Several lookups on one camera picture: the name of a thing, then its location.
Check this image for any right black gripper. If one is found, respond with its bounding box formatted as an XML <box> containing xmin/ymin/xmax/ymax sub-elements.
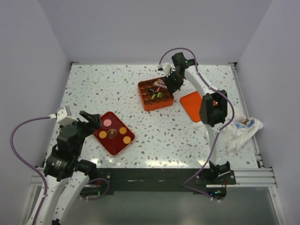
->
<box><xmin>162</xmin><ymin>71</ymin><xmax>184</xmax><ymax>94</ymax></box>

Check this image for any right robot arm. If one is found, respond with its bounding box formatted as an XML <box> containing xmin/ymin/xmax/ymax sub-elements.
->
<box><xmin>162</xmin><ymin>52</ymin><xmax>235</xmax><ymax>184</ymax></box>

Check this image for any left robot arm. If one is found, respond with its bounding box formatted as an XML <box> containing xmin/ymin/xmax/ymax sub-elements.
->
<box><xmin>27</xmin><ymin>106</ymin><xmax>101</xmax><ymax>225</ymax></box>

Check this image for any orange cookie left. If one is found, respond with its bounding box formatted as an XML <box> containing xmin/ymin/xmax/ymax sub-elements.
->
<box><xmin>98</xmin><ymin>131</ymin><xmax>107</xmax><ymax>139</ymax></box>

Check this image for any orange compartment cookie box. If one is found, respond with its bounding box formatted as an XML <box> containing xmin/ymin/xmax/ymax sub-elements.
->
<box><xmin>137</xmin><ymin>77</ymin><xmax>174</xmax><ymax>112</ymax></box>

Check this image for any red cookie tray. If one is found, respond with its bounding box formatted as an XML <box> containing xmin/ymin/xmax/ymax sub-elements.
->
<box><xmin>93</xmin><ymin>112</ymin><xmax>135</xmax><ymax>156</ymax></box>

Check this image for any orange box lid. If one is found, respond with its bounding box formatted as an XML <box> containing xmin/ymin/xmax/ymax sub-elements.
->
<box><xmin>180</xmin><ymin>91</ymin><xmax>202</xmax><ymax>122</ymax></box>

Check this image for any orange cookie upper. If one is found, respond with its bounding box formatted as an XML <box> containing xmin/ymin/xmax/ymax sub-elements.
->
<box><xmin>119</xmin><ymin>127</ymin><xmax>127</xmax><ymax>135</ymax></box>

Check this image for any orange cookie lower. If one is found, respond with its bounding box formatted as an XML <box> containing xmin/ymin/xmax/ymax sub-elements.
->
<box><xmin>123</xmin><ymin>136</ymin><xmax>131</xmax><ymax>144</ymax></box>

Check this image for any white crumpled plastic bag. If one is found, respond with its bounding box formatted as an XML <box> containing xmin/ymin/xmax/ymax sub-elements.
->
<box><xmin>193</xmin><ymin>116</ymin><xmax>264</xmax><ymax>158</ymax></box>

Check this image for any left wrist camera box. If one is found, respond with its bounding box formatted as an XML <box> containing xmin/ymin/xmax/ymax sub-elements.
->
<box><xmin>56</xmin><ymin>106</ymin><xmax>78</xmax><ymax>126</ymax></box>

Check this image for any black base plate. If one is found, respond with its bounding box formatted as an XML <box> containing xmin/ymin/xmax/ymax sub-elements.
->
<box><xmin>79</xmin><ymin>167</ymin><xmax>235</xmax><ymax>200</ymax></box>

